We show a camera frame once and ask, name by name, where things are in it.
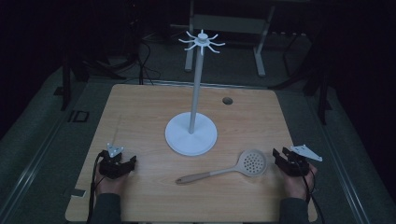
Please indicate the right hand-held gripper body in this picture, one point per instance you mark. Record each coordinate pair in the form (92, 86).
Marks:
(297, 165)

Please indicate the black metal stand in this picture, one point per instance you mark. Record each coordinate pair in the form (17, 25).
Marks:
(73, 67)
(322, 90)

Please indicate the white utensil rack stand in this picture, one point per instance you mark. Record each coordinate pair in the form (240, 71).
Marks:
(193, 133)

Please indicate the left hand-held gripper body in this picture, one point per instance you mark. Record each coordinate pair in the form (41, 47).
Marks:
(115, 167)

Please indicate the white metal desk frame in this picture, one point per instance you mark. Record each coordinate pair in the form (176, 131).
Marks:
(229, 24)

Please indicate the person's left hand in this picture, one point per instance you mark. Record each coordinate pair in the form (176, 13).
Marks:
(110, 185)

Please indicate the person's right hand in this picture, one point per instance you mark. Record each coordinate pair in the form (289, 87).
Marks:
(295, 186)

